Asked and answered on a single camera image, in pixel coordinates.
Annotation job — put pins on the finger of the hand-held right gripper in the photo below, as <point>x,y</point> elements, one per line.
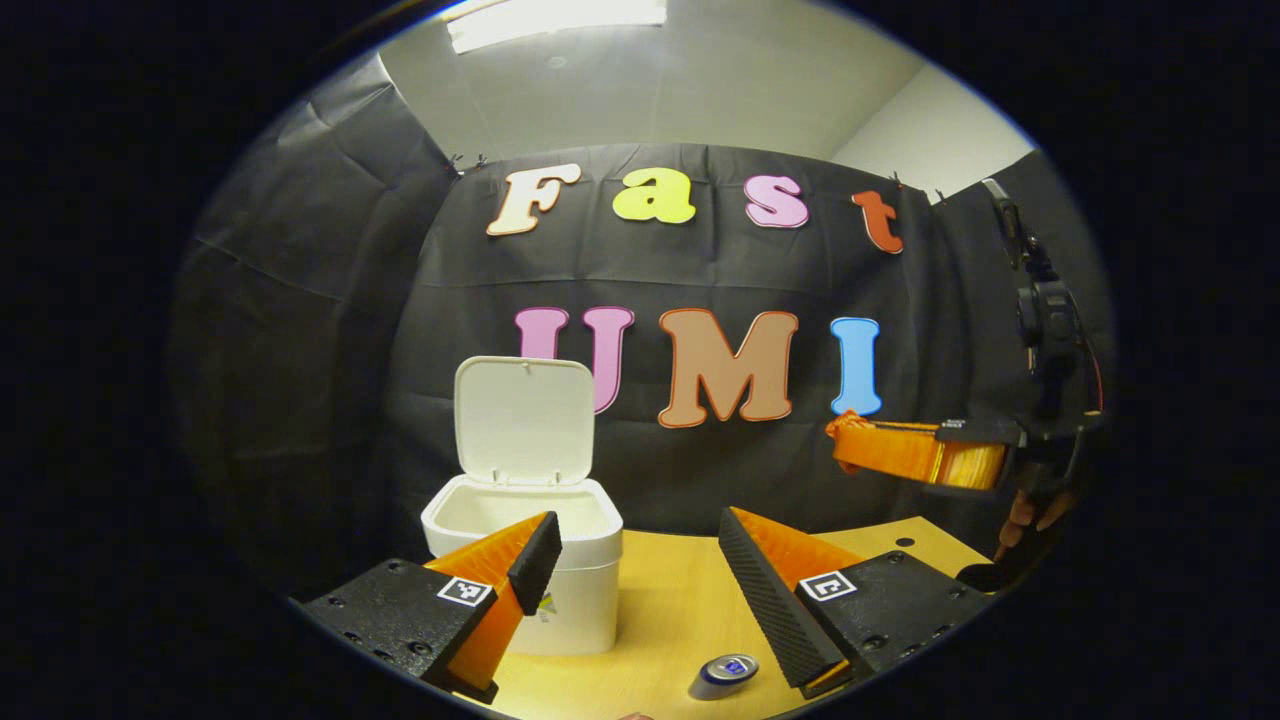
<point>900,450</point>

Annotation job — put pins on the white desktop garbage bin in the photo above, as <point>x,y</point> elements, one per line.
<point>525,420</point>

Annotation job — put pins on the black backdrop cloth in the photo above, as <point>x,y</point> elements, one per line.
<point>350,350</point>

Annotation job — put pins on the silver blue pop can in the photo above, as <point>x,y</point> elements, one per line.
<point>722,678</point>

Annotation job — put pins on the wooden desktop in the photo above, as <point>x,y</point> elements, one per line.
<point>670,600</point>

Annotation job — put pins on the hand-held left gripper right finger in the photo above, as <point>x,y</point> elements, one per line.
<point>772,600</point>

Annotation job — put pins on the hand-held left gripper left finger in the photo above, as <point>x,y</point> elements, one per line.
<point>537,560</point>

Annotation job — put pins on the ceiling light panel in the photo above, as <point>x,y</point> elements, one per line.
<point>555,20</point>

